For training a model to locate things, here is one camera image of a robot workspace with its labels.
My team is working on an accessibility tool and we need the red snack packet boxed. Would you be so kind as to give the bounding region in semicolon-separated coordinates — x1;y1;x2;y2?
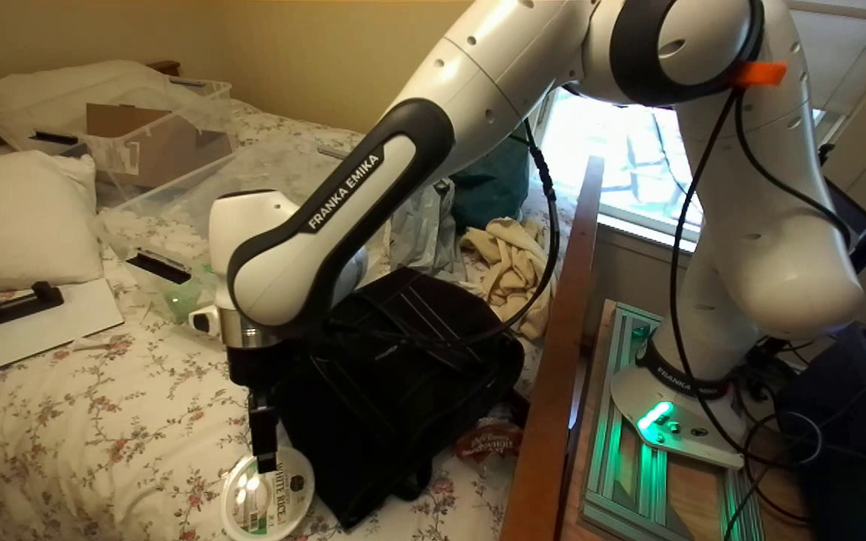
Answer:
448;416;525;465

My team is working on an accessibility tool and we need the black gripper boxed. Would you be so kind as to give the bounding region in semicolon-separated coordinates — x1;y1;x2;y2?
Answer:
225;342;288;476

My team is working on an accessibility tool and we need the dark blue bin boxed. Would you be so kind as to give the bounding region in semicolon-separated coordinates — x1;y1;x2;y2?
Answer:
788;324;866;541

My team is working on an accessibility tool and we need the slatted mounting platform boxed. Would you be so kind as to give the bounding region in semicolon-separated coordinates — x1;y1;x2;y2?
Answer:
581;297;770;541

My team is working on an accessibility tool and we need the teal cloth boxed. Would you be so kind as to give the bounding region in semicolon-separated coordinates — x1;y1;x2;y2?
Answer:
448;135;535;234

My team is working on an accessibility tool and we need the clear box with cardboard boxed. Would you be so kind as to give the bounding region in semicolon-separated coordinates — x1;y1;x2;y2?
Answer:
80;74;239;204

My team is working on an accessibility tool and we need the translucent plastic bag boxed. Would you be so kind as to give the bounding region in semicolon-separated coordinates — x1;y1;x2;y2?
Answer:
389;178;461;276

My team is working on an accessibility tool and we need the white pillow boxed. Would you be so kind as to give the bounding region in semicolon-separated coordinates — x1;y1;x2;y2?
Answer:
0;146;110;297

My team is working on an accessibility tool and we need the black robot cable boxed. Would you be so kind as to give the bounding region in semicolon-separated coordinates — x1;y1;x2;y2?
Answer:
666;0;862;476

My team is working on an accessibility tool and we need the beige crumpled cloth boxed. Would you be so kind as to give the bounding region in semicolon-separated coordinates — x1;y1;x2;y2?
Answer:
458;216;559;347

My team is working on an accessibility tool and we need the white rice bowl with label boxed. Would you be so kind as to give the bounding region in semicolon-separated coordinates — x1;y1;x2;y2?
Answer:
219;445;319;541

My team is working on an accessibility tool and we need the floral bedspread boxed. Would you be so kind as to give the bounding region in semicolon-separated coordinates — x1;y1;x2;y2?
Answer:
0;92;559;541

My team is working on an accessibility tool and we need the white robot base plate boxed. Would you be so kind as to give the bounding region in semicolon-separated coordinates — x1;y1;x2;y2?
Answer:
608;358;759;476

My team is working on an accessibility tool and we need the clear plastic storage box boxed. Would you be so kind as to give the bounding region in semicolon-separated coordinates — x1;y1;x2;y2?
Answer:
95;132;427;324

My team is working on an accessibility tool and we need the white lid with black handle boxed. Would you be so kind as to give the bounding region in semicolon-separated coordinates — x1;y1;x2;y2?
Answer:
0;276;127;392

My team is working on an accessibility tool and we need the wooden bed footboard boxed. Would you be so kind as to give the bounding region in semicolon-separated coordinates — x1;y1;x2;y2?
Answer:
498;154;608;541

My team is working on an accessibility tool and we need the window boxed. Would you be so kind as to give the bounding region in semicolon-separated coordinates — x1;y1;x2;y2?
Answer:
535;83;715;245

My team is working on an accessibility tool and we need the orange tape tag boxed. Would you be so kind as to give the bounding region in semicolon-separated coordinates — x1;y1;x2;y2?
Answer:
733;58;790;92

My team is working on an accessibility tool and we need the black fabric bag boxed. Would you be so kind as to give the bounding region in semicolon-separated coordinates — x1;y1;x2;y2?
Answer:
278;263;530;536

